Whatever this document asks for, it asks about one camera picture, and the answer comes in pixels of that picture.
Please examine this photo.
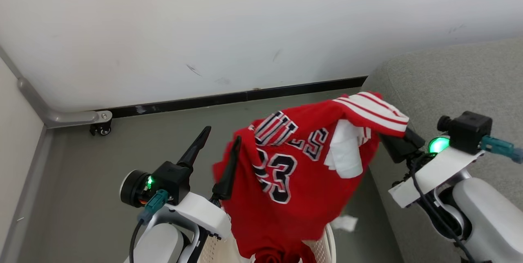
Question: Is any grey metal partition frame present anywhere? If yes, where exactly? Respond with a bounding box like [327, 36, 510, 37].
[0, 47, 113, 263]

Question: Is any thin black cable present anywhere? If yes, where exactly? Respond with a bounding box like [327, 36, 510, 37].
[129, 219, 143, 263]
[409, 161, 476, 263]

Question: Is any grey fabric sofa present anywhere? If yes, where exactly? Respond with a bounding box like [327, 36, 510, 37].
[362, 36, 523, 263]

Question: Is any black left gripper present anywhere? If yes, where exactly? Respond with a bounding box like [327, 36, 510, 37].
[153, 126, 242, 205]

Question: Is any teal cable connector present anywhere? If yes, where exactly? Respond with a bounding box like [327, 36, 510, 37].
[480, 136, 523, 163]
[138, 189, 169, 225]

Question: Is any white perforated plastic laundry basket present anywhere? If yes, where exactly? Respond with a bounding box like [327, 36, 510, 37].
[198, 222, 336, 263]

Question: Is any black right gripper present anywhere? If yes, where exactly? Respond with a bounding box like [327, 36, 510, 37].
[379, 127, 450, 165]

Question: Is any black baseboard strip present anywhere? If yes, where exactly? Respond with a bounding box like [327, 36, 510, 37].
[95, 76, 368, 118]

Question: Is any white paper scrap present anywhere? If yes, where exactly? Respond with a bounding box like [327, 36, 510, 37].
[330, 215, 358, 232]

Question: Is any small black caster wheel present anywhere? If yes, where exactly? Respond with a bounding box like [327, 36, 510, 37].
[90, 122, 112, 136]

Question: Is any red basketball jersey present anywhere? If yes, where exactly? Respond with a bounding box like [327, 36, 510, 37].
[212, 91, 410, 263]

